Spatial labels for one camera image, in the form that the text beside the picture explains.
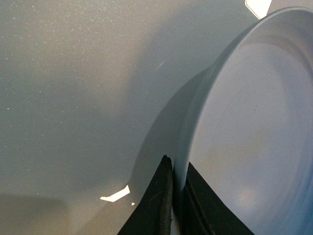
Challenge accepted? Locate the light blue round plate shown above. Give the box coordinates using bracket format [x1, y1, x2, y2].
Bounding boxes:
[174, 7, 313, 235]

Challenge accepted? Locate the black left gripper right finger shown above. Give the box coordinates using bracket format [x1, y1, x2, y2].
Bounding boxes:
[180, 163, 253, 235]

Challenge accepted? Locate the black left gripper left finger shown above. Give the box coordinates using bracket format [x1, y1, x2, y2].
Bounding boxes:
[118, 155, 173, 235]

